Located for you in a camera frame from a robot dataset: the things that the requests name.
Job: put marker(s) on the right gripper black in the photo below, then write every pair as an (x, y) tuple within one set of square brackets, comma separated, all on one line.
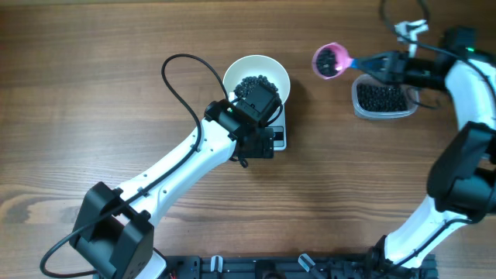
[(401, 60)]

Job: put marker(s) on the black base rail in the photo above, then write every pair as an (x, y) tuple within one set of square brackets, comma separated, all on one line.
[(347, 266)]

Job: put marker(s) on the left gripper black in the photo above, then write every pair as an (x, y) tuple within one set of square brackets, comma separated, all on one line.
[(263, 146)]

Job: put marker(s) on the clear plastic container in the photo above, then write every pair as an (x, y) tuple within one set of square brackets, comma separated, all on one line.
[(411, 95)]

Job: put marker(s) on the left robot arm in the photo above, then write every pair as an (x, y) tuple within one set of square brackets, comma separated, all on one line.
[(114, 229)]

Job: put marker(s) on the black beans in container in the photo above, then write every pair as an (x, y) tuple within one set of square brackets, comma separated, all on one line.
[(380, 98)]

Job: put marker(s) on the white digital kitchen scale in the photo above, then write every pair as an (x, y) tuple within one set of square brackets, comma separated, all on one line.
[(280, 135)]

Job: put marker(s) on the black beans in bowl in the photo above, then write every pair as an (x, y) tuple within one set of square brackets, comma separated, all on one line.
[(247, 84)]

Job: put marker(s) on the white bowl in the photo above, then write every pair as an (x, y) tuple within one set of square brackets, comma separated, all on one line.
[(255, 65)]

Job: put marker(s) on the pink scoop blue handle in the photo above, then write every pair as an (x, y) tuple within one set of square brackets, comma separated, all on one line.
[(332, 60)]

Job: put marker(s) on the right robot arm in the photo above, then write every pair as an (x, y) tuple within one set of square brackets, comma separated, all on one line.
[(459, 191)]

